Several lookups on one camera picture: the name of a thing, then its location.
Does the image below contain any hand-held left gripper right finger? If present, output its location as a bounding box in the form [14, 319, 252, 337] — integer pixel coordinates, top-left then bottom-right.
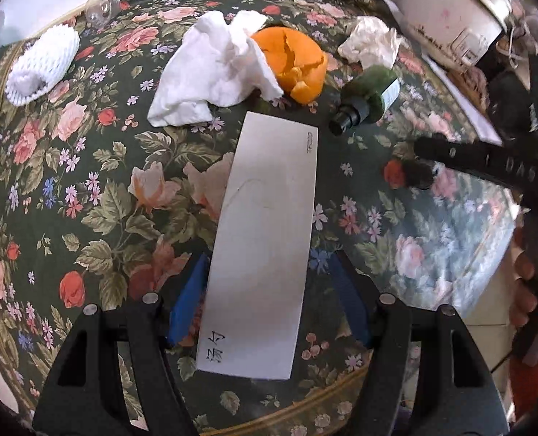
[328, 251, 510, 436]

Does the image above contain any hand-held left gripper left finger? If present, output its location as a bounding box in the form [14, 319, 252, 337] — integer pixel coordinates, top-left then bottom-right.
[32, 253, 212, 436]

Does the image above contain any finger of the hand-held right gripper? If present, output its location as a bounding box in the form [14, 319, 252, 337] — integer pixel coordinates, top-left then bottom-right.
[413, 134, 526, 189]
[406, 161, 436, 190]

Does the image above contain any white foam fruit net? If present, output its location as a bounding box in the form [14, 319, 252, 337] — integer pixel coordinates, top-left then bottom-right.
[5, 24, 81, 105]

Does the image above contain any clear glass cup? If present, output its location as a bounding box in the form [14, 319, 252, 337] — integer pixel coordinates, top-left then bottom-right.
[85, 0, 121, 25]

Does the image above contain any person's right hand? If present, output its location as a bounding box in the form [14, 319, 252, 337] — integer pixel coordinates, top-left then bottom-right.
[509, 225, 538, 333]

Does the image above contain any brown woven object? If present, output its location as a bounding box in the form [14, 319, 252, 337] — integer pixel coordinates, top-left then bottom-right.
[448, 66, 490, 110]

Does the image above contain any green spray bottle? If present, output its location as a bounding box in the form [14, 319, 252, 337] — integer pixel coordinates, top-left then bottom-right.
[329, 66, 401, 136]

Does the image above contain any white rice cooker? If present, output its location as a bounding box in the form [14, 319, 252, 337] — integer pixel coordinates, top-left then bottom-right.
[389, 0, 514, 70]

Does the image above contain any small crumpled white tissue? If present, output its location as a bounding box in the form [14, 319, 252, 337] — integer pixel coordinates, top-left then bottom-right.
[338, 16, 403, 70]

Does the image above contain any orange peel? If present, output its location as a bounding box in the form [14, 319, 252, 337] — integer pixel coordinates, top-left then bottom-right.
[251, 27, 329, 104]

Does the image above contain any large white tissue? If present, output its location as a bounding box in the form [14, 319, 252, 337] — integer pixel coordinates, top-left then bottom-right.
[147, 10, 284, 127]

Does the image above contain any white power cord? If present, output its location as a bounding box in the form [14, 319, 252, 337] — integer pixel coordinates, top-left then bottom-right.
[500, 20, 538, 66]

